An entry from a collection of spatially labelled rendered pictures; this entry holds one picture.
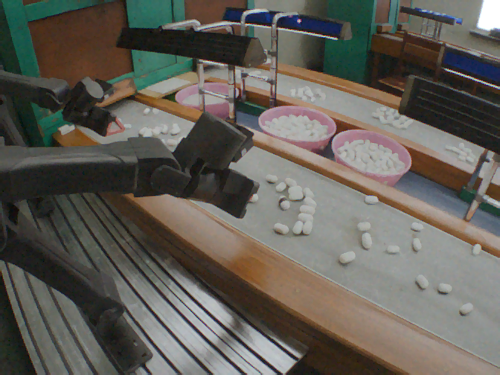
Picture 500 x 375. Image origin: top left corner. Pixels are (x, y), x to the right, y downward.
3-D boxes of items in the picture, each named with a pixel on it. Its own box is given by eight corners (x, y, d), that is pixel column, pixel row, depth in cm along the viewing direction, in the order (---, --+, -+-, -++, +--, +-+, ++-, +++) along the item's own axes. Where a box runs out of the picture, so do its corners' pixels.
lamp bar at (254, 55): (247, 69, 69) (247, 40, 65) (115, 47, 100) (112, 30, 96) (268, 62, 74) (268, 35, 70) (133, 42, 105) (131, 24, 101)
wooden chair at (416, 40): (369, 126, 275) (384, 31, 219) (389, 115, 297) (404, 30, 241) (409, 146, 249) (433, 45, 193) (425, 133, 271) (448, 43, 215)
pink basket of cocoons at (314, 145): (329, 172, 100) (332, 146, 95) (248, 158, 107) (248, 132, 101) (335, 135, 120) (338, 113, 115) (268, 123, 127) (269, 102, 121)
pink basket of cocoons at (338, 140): (390, 213, 85) (399, 187, 79) (313, 178, 98) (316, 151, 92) (411, 172, 101) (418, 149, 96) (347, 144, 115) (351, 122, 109)
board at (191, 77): (155, 100, 127) (155, 97, 126) (137, 94, 134) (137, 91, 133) (210, 77, 147) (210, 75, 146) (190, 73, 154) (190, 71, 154)
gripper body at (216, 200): (215, 163, 59) (190, 154, 53) (260, 184, 54) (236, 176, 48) (201, 196, 60) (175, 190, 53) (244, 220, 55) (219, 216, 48)
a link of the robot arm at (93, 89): (109, 89, 73) (79, 58, 67) (95, 103, 66) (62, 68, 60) (85, 116, 77) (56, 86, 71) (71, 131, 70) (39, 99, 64)
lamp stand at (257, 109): (274, 121, 128) (277, 14, 101) (236, 109, 138) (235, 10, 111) (299, 107, 140) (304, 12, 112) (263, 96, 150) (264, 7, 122)
